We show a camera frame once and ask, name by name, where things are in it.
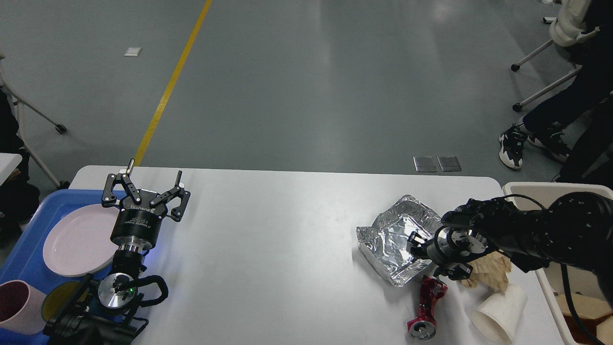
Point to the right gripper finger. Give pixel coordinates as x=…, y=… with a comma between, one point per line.
x=452, y=270
x=417, y=246

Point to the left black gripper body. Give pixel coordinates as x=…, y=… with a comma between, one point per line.
x=142, y=222

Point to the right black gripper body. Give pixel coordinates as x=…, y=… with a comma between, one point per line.
x=452, y=246

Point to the aluminium foil tray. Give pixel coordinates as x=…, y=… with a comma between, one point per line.
x=385, y=242

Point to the pink plate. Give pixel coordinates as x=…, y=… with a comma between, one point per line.
x=80, y=242

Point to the dark teal mug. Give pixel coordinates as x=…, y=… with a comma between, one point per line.
x=56, y=298

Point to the pink mug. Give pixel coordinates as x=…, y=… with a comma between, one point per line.
x=21, y=307

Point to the brown paper bag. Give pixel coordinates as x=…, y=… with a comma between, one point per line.
x=596, y=314

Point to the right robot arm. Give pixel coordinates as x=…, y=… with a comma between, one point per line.
x=576, y=230

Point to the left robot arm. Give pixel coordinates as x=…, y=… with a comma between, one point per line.
x=103, y=312

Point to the crumpled brown paper ball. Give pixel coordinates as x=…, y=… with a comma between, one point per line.
x=490, y=270

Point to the white paper cup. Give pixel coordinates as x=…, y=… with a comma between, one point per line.
x=498, y=316

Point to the crushed red soda can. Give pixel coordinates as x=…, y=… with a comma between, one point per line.
x=424, y=326

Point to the metal floor socket plate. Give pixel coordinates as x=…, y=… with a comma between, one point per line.
x=425, y=164

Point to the person at left edge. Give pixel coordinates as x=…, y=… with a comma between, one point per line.
x=19, y=199

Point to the blue plastic tray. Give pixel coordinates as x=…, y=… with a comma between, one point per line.
x=26, y=260

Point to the beige plastic bin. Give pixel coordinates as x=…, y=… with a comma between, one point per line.
x=550, y=277

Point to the white paper on floor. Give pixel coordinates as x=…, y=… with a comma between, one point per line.
x=133, y=51

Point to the person in dark clothes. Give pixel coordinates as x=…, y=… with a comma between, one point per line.
x=590, y=91

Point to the rolling chair leg right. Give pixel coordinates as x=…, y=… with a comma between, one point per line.
x=570, y=33

